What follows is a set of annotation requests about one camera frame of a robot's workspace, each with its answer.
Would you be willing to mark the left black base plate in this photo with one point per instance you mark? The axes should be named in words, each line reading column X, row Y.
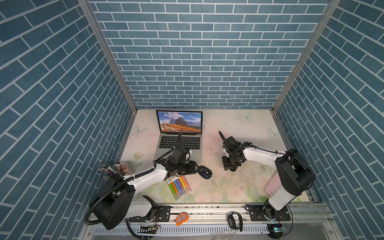
column 161, row 214

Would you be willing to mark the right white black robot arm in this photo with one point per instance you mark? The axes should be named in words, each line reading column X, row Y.
column 294, row 173

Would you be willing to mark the pack of coloured highlighters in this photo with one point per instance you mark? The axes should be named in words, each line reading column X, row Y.
column 178, row 186

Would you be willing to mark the black wristwatch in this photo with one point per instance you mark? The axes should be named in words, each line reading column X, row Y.
column 235, row 221

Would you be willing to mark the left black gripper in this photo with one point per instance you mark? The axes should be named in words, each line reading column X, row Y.
column 191, row 168

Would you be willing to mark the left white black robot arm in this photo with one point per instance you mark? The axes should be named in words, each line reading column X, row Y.
column 114, row 201

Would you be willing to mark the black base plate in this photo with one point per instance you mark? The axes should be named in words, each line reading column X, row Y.
column 255, row 212
column 161, row 214

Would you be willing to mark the aluminium front rail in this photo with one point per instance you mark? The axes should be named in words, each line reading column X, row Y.
column 309, row 221

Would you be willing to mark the orange semicircular tool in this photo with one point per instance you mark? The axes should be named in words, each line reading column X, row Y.
column 181, row 218

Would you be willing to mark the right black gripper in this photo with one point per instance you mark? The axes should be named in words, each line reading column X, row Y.
column 225, row 165

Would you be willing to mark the small circuit board with wires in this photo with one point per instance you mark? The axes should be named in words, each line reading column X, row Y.
column 152, row 230

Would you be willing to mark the black wireless mouse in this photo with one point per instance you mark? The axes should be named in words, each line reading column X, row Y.
column 204, row 172

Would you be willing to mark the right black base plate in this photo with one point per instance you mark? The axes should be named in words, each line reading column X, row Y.
column 255, row 212

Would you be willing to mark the pink notebook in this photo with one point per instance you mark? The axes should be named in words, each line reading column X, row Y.
column 273, row 185

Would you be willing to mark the silver laptop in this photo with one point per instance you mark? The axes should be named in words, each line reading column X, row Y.
column 182, row 128

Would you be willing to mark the pink pen holder cup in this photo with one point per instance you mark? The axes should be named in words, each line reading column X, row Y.
column 120, row 169

